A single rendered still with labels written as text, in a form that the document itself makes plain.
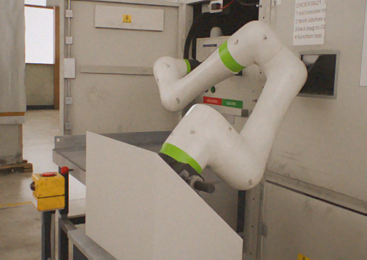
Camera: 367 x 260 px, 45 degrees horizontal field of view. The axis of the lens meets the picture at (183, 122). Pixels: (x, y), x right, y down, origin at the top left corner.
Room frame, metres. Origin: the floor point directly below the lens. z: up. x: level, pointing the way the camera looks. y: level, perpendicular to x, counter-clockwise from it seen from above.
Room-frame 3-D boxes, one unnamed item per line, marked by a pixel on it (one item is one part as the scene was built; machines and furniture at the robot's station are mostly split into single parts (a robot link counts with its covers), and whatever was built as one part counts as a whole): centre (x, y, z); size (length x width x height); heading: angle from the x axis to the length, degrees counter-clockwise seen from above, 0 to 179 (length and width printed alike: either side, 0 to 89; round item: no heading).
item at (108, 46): (2.31, 0.33, 1.21); 0.63 x 0.07 x 0.74; 104
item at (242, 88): (2.09, -0.18, 1.15); 0.48 x 0.01 x 0.48; 31
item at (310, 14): (1.56, -0.43, 1.43); 0.15 x 0.01 x 0.21; 31
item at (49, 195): (1.30, 0.40, 0.85); 0.08 x 0.08 x 0.10; 31
